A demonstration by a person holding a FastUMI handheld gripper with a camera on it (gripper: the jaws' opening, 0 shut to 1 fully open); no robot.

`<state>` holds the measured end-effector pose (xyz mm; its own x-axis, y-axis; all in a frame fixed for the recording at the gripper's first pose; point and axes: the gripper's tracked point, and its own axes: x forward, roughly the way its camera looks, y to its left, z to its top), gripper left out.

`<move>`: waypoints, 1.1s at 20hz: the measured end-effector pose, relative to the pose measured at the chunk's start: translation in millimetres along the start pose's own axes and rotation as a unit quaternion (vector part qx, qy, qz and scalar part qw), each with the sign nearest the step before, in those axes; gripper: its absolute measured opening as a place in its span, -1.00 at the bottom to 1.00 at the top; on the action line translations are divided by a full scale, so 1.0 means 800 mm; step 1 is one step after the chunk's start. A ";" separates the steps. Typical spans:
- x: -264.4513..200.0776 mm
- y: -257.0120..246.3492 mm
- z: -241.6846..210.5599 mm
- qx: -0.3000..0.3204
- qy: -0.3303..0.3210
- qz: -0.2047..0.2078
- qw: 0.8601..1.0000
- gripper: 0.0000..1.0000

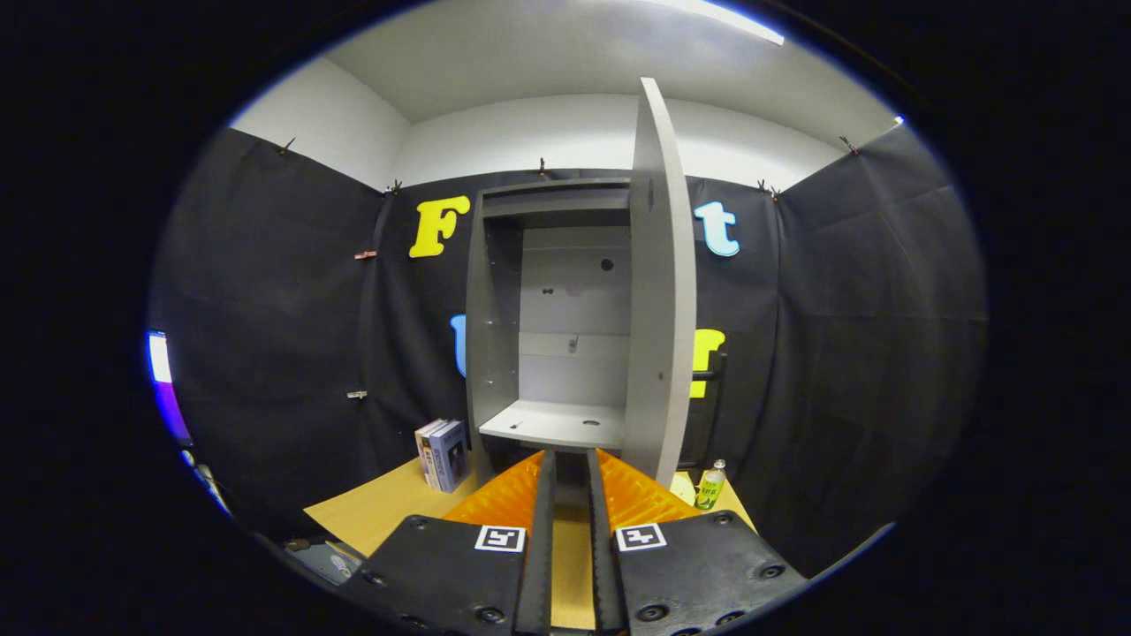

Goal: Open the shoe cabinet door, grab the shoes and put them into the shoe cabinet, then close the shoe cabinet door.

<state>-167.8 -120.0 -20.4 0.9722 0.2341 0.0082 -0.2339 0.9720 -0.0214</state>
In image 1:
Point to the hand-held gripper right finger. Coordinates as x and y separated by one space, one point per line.
707 574

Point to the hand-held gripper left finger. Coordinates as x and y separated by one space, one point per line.
442 574

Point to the beige shoe cabinet door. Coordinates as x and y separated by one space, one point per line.
663 309

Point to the grey shoe cabinet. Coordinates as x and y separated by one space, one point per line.
574 300

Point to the green drink bottle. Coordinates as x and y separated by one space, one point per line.
709 490

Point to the blue book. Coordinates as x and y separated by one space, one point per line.
452 455

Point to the black backdrop cloth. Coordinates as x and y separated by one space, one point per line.
839 353

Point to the bright lit screen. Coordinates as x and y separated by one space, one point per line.
161 358

